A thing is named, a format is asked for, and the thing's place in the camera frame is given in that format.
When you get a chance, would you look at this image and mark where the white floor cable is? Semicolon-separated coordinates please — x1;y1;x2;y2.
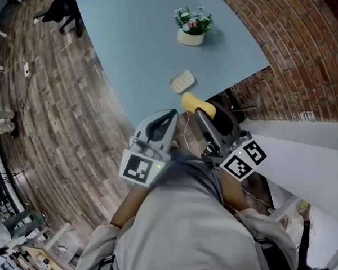
182;111;191;151

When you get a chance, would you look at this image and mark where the white desk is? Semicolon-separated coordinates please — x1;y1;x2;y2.
267;175;338;270

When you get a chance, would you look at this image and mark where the person's left forearm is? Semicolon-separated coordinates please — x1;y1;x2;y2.
110;183;150;227

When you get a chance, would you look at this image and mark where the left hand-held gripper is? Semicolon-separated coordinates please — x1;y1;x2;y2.
118;109;179;187

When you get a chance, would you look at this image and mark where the cluttered wooden desk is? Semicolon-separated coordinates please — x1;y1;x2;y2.
16;242;84;270

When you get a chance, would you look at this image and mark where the person's right forearm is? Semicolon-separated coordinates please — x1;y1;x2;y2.
218;170;250;210

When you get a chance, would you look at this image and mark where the light blue table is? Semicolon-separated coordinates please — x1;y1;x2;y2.
74;0;271;132

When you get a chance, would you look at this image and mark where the grey metal bracket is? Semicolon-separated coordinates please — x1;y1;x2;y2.
230;91;263;113

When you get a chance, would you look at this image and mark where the cream soap dish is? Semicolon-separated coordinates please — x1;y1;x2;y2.
169;69;197;93

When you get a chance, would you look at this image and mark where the yellow sponge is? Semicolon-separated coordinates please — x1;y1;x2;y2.
181;92;216;120

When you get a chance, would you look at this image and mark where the white partition panel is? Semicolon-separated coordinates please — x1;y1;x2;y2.
238;119;338;216

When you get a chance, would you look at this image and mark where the person's grey clothing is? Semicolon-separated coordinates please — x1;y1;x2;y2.
78;147;299;270

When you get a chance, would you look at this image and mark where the black office chair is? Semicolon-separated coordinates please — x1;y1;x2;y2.
33;0;84;38

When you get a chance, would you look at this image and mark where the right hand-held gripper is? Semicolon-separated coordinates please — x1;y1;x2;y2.
194;101;268;182

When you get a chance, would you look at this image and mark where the cream pot of artificial flowers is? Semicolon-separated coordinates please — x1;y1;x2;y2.
174;6;214;47

